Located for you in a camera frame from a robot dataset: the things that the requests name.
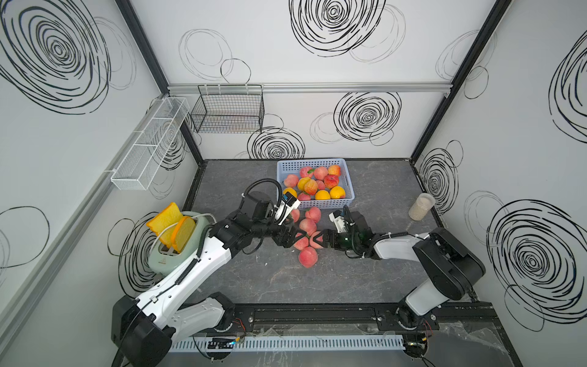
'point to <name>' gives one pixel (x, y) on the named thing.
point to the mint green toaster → (163, 259)
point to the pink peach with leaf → (295, 215)
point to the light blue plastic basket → (304, 167)
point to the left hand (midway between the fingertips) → (297, 226)
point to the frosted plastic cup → (423, 203)
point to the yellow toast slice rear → (170, 215)
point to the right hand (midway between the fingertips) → (319, 242)
